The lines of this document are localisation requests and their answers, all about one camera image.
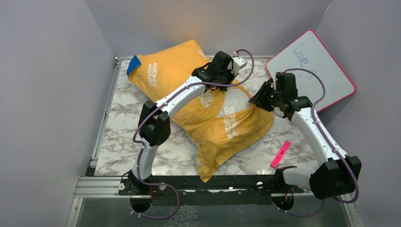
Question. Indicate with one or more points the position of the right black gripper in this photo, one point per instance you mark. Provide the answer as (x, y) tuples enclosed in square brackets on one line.
[(259, 99)]

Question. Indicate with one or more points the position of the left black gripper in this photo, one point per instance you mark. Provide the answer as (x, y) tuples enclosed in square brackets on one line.
[(228, 69)]

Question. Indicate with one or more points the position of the white pillow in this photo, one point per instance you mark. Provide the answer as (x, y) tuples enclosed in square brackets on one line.
[(235, 100)]

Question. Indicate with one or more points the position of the yellow Mickey Mouse pillowcase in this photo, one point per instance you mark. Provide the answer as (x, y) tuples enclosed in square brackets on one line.
[(217, 138)]

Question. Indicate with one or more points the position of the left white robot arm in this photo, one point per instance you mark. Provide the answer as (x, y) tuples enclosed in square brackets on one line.
[(154, 122)]

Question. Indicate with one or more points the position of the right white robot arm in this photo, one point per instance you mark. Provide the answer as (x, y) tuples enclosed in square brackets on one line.
[(337, 172)]

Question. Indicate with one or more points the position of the pink framed whiteboard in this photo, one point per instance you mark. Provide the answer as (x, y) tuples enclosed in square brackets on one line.
[(316, 70)]

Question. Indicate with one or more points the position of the pink marker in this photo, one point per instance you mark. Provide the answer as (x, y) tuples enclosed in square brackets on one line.
[(280, 154)]

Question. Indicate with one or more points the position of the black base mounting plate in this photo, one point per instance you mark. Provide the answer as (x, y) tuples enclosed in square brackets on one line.
[(169, 190)]

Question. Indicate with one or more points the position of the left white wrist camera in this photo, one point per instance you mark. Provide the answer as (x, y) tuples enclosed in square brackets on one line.
[(238, 63)]

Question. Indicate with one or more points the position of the aluminium table frame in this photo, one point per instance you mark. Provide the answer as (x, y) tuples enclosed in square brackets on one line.
[(100, 211)]

